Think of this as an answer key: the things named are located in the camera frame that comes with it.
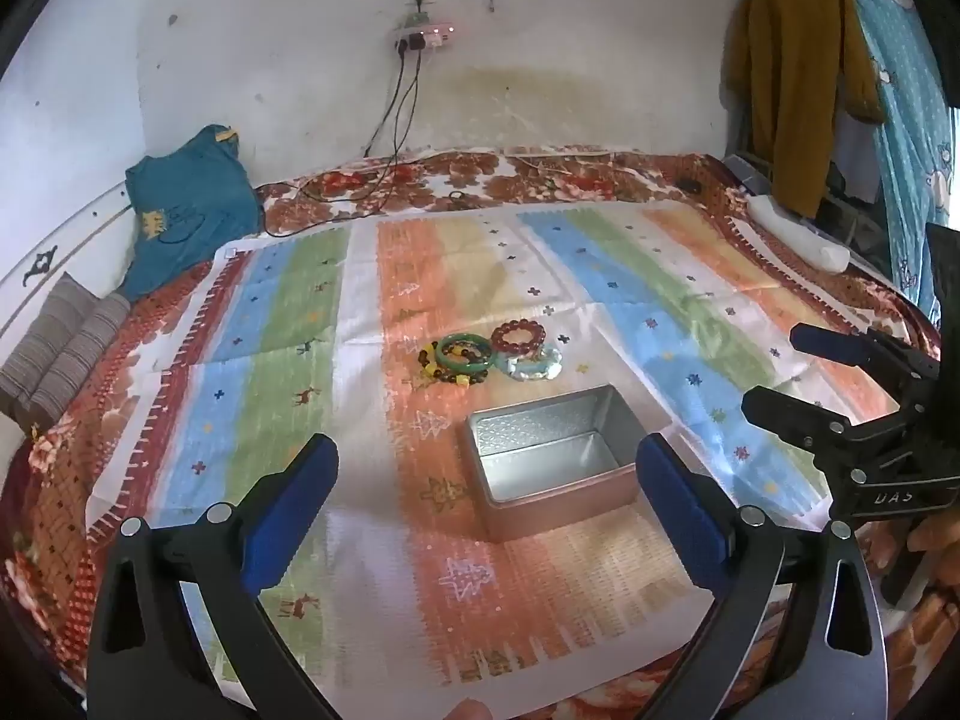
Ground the person's right hand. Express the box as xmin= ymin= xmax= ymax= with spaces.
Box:
xmin=874 ymin=516 xmax=960 ymax=601

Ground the teal shirt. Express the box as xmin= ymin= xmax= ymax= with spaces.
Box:
xmin=120 ymin=124 xmax=265 ymax=301

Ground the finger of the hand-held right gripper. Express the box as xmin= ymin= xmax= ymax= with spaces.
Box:
xmin=790 ymin=322 xmax=938 ymax=385
xmin=741 ymin=386 xmax=875 ymax=467

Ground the grey box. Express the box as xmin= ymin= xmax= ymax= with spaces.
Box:
xmin=721 ymin=154 xmax=773 ymax=196

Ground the pale jade bracelet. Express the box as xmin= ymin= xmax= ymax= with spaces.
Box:
xmin=504 ymin=341 xmax=565 ymax=382

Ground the mustard garment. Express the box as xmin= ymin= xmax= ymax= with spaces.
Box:
xmin=724 ymin=0 xmax=886 ymax=218

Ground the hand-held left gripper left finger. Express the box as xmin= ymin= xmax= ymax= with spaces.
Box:
xmin=86 ymin=433 xmax=353 ymax=720

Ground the black cable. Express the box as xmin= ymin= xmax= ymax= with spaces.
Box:
xmin=259 ymin=51 xmax=406 ymax=237
xmin=379 ymin=51 xmax=470 ymax=203

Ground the striped printed mat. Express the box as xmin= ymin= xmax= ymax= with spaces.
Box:
xmin=86 ymin=202 xmax=901 ymax=687

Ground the white power strip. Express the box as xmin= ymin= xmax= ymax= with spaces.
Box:
xmin=388 ymin=24 xmax=455 ymax=53

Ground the green jade bangle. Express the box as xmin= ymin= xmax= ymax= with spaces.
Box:
xmin=436 ymin=332 xmax=496 ymax=372

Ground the silver metal tin box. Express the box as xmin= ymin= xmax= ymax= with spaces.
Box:
xmin=466 ymin=384 xmax=650 ymax=545

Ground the red bead bracelet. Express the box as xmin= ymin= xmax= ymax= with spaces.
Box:
xmin=491 ymin=320 xmax=557 ymax=355

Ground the white headboard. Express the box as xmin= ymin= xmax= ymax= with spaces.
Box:
xmin=0 ymin=180 xmax=143 ymax=361

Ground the blue printed cloth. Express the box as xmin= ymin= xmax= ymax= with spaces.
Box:
xmin=795 ymin=0 xmax=947 ymax=331

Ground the grey striped folded cloth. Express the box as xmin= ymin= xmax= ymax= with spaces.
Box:
xmin=0 ymin=271 xmax=132 ymax=428

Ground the multicolour bead bracelet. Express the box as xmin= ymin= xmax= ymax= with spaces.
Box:
xmin=418 ymin=341 xmax=492 ymax=389

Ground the pale grey garment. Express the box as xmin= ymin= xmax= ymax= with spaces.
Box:
xmin=825 ymin=105 xmax=880 ymax=205

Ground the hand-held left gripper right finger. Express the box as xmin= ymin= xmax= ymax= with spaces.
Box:
xmin=634 ymin=433 xmax=897 ymax=720

